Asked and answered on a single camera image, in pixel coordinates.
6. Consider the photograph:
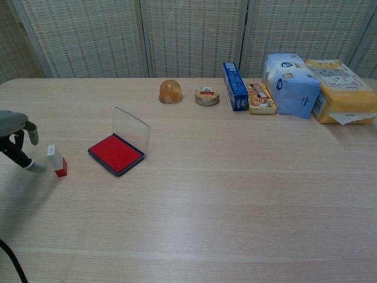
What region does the long blue box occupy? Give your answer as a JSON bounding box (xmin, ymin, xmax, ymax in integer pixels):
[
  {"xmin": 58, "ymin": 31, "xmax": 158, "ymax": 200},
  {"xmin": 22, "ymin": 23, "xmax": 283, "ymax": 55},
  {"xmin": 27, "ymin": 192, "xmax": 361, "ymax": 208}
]
[{"xmin": 222, "ymin": 61, "xmax": 249, "ymax": 112}]

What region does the red ink pad clear lid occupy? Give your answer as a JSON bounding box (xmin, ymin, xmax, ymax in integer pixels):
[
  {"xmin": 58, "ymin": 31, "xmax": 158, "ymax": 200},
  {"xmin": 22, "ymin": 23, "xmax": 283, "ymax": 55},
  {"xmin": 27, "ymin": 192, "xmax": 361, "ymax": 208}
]
[{"xmin": 87, "ymin": 107, "xmax": 151, "ymax": 177}]

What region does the small red stamp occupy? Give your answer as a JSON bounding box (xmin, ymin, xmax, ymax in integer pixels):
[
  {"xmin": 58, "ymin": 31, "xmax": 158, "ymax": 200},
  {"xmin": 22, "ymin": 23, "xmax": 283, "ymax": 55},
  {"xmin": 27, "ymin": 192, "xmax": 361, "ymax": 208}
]
[{"xmin": 47, "ymin": 144, "xmax": 68, "ymax": 178}]

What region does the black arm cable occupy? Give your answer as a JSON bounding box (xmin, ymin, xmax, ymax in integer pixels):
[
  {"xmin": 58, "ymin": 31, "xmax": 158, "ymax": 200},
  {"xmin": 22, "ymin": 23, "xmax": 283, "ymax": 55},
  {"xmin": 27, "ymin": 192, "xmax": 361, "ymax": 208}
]
[{"xmin": 0, "ymin": 238, "xmax": 29, "ymax": 283}]

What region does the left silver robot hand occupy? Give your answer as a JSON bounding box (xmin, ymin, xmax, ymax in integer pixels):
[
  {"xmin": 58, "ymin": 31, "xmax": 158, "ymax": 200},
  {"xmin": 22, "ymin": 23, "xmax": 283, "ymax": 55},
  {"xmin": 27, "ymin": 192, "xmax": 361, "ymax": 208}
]
[{"xmin": 0, "ymin": 110, "xmax": 48, "ymax": 175}]

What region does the light blue tissue pack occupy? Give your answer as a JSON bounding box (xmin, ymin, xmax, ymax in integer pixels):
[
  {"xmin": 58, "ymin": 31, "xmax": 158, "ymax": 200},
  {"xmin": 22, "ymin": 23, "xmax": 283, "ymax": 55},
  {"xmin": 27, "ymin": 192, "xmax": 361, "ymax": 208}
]
[{"xmin": 262, "ymin": 52, "xmax": 321, "ymax": 120}]

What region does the round tin red label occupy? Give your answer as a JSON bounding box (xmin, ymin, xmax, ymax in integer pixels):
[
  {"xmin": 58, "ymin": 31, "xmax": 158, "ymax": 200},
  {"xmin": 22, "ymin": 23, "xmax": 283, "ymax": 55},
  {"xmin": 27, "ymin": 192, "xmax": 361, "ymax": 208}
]
[{"xmin": 194, "ymin": 85, "xmax": 220, "ymax": 106}]

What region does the woven folding screen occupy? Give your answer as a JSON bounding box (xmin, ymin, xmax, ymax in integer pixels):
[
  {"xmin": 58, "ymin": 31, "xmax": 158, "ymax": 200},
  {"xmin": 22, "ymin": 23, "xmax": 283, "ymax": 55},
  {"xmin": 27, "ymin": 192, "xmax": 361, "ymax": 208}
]
[{"xmin": 0, "ymin": 0, "xmax": 377, "ymax": 86}]

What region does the yellow snack box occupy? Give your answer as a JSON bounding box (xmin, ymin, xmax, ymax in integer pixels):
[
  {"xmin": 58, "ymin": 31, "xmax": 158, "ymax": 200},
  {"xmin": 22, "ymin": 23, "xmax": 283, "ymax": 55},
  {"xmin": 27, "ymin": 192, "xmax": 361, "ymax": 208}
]
[{"xmin": 246, "ymin": 83, "xmax": 278, "ymax": 115}]

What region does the yellow cat tissue pack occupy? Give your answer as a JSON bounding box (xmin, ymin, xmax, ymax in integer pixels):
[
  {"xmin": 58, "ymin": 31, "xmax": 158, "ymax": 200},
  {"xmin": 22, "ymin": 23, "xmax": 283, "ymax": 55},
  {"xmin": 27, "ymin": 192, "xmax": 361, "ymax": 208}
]
[{"xmin": 305, "ymin": 59, "xmax": 377, "ymax": 126}]

